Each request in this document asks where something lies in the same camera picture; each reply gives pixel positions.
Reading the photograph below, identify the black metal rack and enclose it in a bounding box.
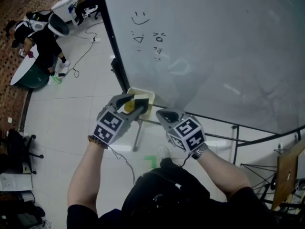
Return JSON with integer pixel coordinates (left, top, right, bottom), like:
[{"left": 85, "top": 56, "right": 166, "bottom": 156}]
[{"left": 240, "top": 162, "right": 279, "bottom": 201}]

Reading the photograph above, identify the yellow round object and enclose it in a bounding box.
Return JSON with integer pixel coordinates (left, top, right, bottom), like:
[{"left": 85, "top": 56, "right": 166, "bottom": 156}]
[{"left": 123, "top": 101, "right": 136, "bottom": 113}]

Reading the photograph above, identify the white water dispenser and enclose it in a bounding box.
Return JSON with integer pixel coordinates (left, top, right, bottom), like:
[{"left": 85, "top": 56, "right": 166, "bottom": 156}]
[{"left": 0, "top": 172, "right": 34, "bottom": 192}]

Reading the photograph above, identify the metal wristwatch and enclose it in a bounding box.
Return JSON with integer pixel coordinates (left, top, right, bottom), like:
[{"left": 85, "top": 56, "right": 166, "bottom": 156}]
[{"left": 191, "top": 144, "right": 209, "bottom": 160}]

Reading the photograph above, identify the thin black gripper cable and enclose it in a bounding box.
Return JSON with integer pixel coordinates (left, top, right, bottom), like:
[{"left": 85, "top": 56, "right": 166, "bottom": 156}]
[
  {"left": 178, "top": 153, "right": 194, "bottom": 169},
  {"left": 108, "top": 146, "right": 137, "bottom": 186}
]

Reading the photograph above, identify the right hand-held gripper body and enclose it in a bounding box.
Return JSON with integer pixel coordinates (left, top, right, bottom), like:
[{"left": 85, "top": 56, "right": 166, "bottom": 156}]
[{"left": 165, "top": 114, "right": 207, "bottom": 154}]

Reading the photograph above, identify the metal trash can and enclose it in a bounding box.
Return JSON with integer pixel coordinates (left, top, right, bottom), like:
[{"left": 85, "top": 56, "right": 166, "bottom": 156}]
[{"left": 18, "top": 191, "right": 36, "bottom": 204}]

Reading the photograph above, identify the cream plastic box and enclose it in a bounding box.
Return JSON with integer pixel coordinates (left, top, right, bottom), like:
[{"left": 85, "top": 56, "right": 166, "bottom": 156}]
[{"left": 126, "top": 87, "right": 156, "bottom": 119}]

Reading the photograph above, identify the white desk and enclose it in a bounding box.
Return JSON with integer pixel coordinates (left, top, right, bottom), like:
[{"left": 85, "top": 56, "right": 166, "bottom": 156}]
[{"left": 51, "top": 0, "right": 81, "bottom": 25}]

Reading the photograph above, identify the person's left forearm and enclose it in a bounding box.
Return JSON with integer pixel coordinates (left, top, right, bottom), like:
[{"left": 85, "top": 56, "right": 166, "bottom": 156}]
[{"left": 67, "top": 141, "right": 109, "bottom": 216}]

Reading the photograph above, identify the green bathtub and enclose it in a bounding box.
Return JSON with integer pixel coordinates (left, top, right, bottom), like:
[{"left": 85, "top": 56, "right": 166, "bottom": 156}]
[{"left": 10, "top": 43, "right": 59, "bottom": 90}]

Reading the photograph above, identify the person's right forearm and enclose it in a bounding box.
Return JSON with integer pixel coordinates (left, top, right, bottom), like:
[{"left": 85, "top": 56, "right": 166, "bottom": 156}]
[{"left": 197, "top": 146, "right": 251, "bottom": 200}]

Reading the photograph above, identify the black floor cable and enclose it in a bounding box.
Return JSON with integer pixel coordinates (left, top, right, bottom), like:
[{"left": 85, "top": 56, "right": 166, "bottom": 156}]
[{"left": 58, "top": 20, "right": 102, "bottom": 79}]

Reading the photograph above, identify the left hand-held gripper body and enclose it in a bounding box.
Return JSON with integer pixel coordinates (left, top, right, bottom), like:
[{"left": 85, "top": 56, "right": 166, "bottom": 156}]
[{"left": 91, "top": 104, "right": 134, "bottom": 145}]

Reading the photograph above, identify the person's black clothing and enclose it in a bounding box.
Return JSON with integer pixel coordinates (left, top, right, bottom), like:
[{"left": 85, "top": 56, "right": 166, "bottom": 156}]
[{"left": 66, "top": 157, "right": 278, "bottom": 229}]

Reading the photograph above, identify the white whiteboard on stand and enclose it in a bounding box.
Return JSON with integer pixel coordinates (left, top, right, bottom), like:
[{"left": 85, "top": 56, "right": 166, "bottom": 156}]
[{"left": 92, "top": 0, "right": 305, "bottom": 166}]

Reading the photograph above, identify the brown beaded bracelet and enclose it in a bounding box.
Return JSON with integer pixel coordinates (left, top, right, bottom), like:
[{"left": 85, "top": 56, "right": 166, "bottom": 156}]
[{"left": 87, "top": 135, "right": 109, "bottom": 150}]

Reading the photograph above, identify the wooden board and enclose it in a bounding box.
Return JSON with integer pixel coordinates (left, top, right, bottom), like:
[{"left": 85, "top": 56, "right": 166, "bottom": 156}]
[{"left": 271, "top": 139, "right": 305, "bottom": 211}]

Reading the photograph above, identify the black office chair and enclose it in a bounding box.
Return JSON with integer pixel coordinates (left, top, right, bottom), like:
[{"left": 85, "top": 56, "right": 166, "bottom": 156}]
[
  {"left": 82, "top": 2, "right": 101, "bottom": 21},
  {"left": 6, "top": 128, "right": 45, "bottom": 175}
]

